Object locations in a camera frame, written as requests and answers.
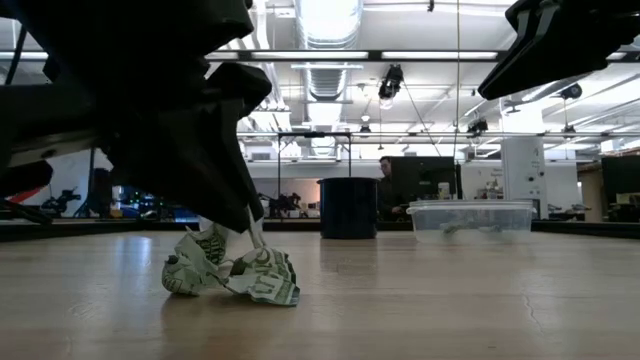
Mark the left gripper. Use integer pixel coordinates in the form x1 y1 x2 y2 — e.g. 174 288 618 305
0 0 274 235

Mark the white column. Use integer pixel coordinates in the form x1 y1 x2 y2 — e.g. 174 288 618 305
500 136 550 220

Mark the black cup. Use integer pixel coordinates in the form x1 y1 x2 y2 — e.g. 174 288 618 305
316 176 380 240

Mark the black computer monitor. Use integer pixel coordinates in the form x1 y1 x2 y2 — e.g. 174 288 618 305
389 155 463 202

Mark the person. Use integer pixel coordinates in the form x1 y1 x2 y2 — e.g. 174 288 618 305
376 155 410 222

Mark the large clear plastic container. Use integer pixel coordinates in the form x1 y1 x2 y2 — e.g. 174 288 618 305
405 199 538 246

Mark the silver ceiling duct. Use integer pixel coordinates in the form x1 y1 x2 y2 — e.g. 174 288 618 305
293 0 365 102

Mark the black overhead camera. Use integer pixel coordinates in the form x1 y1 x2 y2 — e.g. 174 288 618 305
377 63 405 110

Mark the black overhead frame beam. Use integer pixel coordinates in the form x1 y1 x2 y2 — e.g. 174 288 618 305
0 48 640 63

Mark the black table frame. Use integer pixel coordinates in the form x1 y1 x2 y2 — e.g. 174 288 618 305
0 217 640 243

